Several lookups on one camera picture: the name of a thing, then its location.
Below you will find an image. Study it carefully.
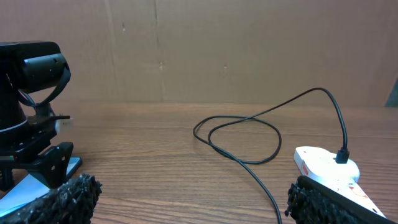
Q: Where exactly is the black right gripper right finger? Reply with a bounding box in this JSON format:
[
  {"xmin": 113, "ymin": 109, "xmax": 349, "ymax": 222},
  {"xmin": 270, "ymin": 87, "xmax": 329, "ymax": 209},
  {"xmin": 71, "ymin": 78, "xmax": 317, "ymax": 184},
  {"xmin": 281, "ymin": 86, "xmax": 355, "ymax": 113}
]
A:
[{"xmin": 284, "ymin": 175, "xmax": 396, "ymax": 224}]

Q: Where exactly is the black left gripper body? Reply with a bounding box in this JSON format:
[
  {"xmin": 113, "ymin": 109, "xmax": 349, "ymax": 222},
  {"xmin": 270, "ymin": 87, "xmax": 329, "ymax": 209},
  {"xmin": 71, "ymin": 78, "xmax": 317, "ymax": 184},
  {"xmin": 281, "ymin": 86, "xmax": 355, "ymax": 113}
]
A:
[{"xmin": 1, "ymin": 116, "xmax": 70, "ymax": 170}]

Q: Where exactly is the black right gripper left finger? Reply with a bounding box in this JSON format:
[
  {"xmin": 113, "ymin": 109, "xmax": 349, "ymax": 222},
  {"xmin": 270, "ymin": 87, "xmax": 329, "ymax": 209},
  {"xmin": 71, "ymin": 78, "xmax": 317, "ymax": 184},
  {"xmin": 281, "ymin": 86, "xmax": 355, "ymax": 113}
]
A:
[{"xmin": 1, "ymin": 174, "xmax": 102, "ymax": 224}]

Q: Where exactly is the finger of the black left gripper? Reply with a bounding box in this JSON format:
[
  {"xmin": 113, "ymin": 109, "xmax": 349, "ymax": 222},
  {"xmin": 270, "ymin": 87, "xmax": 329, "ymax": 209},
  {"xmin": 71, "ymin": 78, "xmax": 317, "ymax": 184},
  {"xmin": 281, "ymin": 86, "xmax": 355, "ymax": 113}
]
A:
[
  {"xmin": 0, "ymin": 169, "xmax": 14, "ymax": 192},
  {"xmin": 26, "ymin": 142, "xmax": 73, "ymax": 189}
]

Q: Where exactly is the blue screen smartphone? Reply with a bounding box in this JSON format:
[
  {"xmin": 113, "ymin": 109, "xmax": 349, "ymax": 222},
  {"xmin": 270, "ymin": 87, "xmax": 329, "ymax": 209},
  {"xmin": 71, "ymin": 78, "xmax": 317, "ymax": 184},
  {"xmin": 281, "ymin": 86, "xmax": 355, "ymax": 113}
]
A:
[{"xmin": 1, "ymin": 157, "xmax": 82, "ymax": 219}]

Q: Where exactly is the black USB charging cable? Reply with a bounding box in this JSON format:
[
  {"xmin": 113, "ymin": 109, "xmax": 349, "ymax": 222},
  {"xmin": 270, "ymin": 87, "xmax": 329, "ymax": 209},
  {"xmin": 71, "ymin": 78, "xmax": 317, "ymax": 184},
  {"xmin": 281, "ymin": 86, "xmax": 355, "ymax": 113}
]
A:
[{"xmin": 192, "ymin": 87, "xmax": 350, "ymax": 224}]

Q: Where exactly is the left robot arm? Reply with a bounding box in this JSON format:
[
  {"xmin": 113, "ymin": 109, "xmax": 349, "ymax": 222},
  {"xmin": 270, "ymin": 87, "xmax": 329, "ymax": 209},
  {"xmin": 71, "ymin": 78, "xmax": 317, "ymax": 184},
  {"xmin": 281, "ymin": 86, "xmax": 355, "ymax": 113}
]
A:
[{"xmin": 1, "ymin": 41, "xmax": 73, "ymax": 191}]

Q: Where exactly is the white USB charger adapter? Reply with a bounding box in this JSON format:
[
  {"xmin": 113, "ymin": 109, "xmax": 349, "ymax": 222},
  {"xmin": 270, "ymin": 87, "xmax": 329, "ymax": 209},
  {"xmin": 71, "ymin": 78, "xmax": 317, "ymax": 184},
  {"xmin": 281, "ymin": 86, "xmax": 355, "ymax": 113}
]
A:
[{"xmin": 323, "ymin": 153, "xmax": 360, "ymax": 182}]

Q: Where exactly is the white power strip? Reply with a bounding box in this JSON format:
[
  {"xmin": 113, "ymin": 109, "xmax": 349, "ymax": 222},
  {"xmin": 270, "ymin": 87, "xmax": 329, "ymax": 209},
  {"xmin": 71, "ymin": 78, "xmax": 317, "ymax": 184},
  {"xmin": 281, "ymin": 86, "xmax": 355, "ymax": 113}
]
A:
[{"xmin": 294, "ymin": 146, "xmax": 384, "ymax": 217}]

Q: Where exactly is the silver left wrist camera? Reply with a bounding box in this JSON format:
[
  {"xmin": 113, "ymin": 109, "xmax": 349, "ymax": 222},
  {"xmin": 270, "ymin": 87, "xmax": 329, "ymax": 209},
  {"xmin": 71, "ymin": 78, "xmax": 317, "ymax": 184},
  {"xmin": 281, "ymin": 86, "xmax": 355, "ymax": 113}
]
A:
[{"xmin": 55, "ymin": 118, "xmax": 73, "ymax": 134}]

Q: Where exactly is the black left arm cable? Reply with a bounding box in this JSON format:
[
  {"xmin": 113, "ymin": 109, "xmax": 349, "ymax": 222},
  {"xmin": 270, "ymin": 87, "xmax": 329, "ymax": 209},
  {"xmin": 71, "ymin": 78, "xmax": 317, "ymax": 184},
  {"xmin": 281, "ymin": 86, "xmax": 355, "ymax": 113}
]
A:
[{"xmin": 17, "ymin": 62, "xmax": 72, "ymax": 108}]

